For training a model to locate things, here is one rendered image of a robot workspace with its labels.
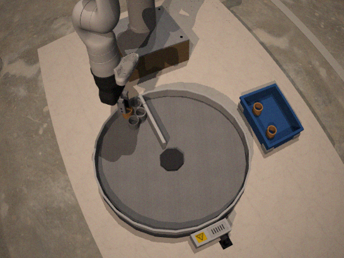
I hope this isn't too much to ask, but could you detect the grey metal ring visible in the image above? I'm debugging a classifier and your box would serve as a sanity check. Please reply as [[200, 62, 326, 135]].
[[130, 98, 142, 113], [135, 107, 147, 122], [127, 115, 140, 130]]

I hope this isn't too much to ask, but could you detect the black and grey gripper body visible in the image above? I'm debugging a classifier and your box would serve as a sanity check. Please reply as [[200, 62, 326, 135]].
[[89, 50, 139, 106]]

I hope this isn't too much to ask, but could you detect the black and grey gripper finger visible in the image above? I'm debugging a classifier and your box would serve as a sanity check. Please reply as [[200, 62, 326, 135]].
[[120, 90, 130, 108], [117, 98, 127, 114]]

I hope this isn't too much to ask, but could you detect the blue square tray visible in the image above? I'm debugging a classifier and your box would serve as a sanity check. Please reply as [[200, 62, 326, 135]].
[[238, 83, 304, 154]]

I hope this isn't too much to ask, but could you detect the bronze bushing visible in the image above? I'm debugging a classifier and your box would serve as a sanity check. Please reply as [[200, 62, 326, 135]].
[[266, 126, 277, 139], [122, 106, 134, 119], [252, 102, 263, 115]]

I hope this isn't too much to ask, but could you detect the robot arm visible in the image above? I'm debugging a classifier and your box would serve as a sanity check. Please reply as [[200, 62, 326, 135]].
[[72, 0, 156, 63]]

